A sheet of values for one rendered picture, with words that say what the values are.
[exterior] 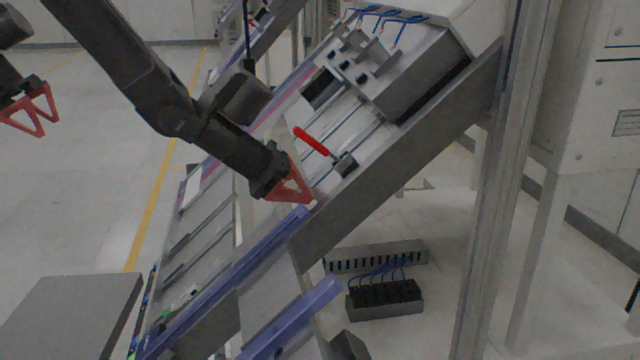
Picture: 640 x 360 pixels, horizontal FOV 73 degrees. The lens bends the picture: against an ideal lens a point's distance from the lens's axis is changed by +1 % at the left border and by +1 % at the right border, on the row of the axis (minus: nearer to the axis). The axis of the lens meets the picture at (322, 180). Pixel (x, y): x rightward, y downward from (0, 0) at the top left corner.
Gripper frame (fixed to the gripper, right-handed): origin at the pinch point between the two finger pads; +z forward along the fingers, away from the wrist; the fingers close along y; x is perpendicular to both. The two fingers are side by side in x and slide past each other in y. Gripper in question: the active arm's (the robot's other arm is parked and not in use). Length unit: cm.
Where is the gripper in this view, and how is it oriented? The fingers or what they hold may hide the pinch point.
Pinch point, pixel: (306, 196)
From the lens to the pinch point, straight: 69.2
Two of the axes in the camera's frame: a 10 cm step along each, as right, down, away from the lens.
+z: 7.3, 5.2, 4.4
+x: -6.5, 7.3, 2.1
